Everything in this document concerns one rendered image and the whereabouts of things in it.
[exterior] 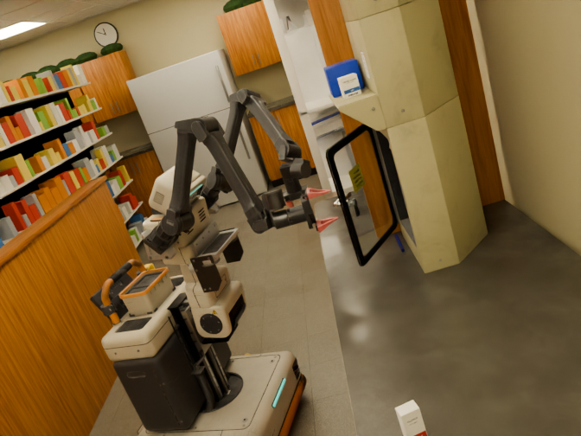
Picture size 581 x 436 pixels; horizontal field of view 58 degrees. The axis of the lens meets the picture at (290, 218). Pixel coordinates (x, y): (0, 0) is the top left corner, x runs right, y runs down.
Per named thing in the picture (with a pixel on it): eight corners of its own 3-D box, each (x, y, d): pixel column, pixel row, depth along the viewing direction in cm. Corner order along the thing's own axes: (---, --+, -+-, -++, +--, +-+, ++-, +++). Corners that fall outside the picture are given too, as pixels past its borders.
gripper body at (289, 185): (309, 193, 199) (303, 175, 196) (283, 201, 200) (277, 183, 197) (308, 189, 205) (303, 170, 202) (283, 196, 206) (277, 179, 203)
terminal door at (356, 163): (398, 225, 190) (369, 119, 178) (361, 268, 168) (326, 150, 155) (396, 225, 191) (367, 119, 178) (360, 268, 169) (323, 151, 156)
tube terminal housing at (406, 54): (469, 215, 191) (420, -4, 166) (505, 250, 160) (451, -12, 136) (402, 235, 193) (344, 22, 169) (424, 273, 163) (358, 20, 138)
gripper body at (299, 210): (306, 199, 169) (284, 206, 169) (315, 228, 172) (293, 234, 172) (305, 194, 175) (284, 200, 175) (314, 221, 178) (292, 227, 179)
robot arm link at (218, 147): (206, 124, 184) (187, 126, 175) (217, 114, 182) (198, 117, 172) (268, 229, 184) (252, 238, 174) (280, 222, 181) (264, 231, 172)
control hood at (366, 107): (368, 112, 178) (360, 83, 175) (386, 129, 148) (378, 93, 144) (336, 123, 179) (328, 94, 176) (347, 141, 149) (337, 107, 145)
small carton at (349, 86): (358, 92, 159) (353, 73, 157) (361, 93, 154) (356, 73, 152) (342, 98, 159) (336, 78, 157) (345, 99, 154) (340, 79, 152)
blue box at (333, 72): (360, 85, 172) (353, 57, 170) (364, 87, 163) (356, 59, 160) (330, 94, 173) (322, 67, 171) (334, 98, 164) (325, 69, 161)
